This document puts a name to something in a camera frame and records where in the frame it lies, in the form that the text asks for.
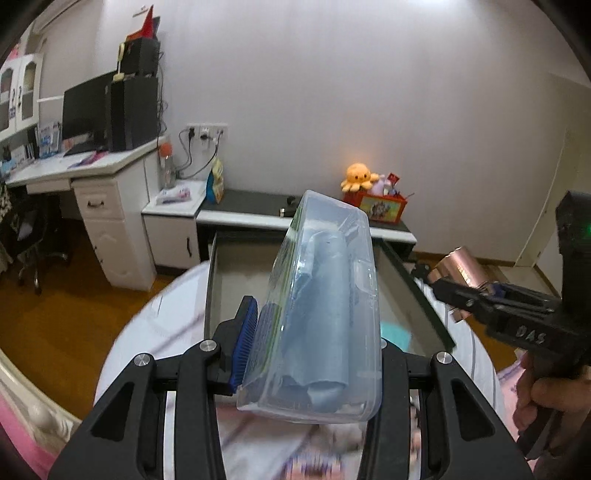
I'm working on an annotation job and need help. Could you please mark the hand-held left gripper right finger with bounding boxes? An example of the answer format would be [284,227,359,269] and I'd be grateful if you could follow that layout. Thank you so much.
[360,337,536,480]

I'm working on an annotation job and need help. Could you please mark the black computer tower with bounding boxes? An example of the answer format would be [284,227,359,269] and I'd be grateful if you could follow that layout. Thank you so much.
[105,76,160,153]

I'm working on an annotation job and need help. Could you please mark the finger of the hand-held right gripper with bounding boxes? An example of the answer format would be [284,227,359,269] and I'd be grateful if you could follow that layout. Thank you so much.
[479,281,563,304]
[429,278,500,322]

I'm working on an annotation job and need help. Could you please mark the black computer monitor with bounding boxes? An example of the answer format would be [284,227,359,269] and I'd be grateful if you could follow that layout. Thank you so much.
[61,71,116,155]

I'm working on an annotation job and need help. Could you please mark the pink printed quilt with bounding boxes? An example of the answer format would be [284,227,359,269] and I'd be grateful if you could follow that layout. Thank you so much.
[496,357,529,418]

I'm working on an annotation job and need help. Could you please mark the orange octopus plush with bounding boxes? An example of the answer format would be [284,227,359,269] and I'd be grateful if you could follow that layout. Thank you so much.
[341,163,380,193]

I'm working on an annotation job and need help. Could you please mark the white desk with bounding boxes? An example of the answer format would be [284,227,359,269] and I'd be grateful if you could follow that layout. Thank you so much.
[7,136,160,291]

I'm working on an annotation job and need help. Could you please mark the black power cable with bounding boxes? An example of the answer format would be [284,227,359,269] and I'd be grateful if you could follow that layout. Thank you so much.
[177,130,221,182]

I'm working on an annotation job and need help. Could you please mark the red triangular ornament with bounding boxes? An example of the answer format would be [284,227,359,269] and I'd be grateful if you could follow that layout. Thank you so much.
[127,7,161,41]

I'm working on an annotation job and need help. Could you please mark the clear plastic storage box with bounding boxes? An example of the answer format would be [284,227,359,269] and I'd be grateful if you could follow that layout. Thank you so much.
[236,189,384,424]

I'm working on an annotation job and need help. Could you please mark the yellow and blue snack bag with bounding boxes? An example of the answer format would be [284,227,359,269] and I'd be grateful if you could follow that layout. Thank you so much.
[205,157,226,204]

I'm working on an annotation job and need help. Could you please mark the white wall outlet strip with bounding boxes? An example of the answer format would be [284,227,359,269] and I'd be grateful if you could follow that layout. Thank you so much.
[186,122,228,141]

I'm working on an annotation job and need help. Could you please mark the cream plastic ornament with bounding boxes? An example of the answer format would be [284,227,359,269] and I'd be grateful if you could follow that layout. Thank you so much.
[115,41,129,82]

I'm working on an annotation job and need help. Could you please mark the blue and white boxes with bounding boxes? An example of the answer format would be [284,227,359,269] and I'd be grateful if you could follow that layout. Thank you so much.
[38,121,62,160]

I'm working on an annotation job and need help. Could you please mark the dark patterned jacket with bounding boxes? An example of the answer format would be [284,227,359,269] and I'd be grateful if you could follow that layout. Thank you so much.
[0,182,19,266]

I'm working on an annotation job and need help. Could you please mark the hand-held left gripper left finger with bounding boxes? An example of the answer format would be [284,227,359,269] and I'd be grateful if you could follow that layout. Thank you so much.
[48,295,259,480]

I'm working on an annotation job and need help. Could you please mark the orange printed storage box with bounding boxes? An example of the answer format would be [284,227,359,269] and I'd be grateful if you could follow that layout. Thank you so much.
[344,191,410,226]

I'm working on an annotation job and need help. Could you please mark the pink mouse pad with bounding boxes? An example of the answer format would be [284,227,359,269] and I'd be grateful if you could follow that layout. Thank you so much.
[68,151,110,169]

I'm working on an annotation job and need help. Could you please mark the white side cabinet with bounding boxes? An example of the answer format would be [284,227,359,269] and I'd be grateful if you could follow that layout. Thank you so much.
[141,180,209,271]

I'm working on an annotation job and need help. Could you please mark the low dark-top cabinet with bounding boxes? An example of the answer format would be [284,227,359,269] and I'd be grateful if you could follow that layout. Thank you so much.
[196,188,417,271]

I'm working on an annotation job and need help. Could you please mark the clear plastic packet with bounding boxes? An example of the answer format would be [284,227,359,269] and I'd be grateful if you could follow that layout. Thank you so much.
[156,186,193,204]

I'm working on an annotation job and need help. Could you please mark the teal oval box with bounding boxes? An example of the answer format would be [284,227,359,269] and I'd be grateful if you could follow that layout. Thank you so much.
[381,323,411,350]

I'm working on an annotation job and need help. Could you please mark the black office chair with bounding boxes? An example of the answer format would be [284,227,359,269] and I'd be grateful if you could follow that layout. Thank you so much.
[7,187,73,295]

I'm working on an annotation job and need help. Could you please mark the white carved bed frame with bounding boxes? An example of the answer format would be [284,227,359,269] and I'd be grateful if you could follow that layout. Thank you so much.
[0,348,81,444]

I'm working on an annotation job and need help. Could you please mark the white glass-door hutch cabinet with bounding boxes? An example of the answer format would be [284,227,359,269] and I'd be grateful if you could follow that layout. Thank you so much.
[0,53,45,141]

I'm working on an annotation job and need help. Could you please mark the black box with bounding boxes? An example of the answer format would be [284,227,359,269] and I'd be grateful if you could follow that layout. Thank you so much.
[121,37,161,79]

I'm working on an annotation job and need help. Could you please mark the person's right hand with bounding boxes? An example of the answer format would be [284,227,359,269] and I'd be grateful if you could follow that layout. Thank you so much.
[513,353,591,480]

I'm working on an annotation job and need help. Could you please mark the dark grey drawer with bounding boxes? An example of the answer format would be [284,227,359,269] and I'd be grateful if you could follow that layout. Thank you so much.
[203,229,455,354]

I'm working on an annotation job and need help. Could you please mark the clear bottle with orange cap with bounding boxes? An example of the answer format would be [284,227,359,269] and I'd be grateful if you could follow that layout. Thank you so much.
[158,142,177,190]

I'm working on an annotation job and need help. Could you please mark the rose gold cylindrical case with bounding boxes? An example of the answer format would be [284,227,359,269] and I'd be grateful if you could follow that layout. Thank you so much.
[427,247,490,324]

